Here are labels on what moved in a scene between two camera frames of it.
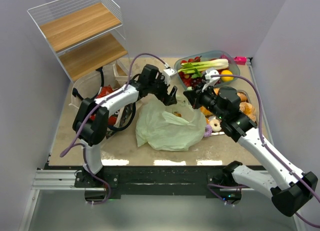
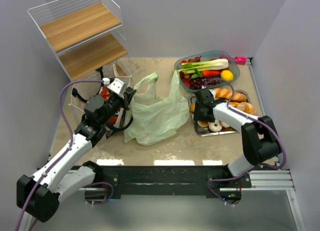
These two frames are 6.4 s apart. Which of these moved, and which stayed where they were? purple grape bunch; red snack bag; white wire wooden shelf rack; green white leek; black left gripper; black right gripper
Moved: black right gripper; black left gripper
Stayed: red snack bag; green white leek; white wire wooden shelf rack; purple grape bunch
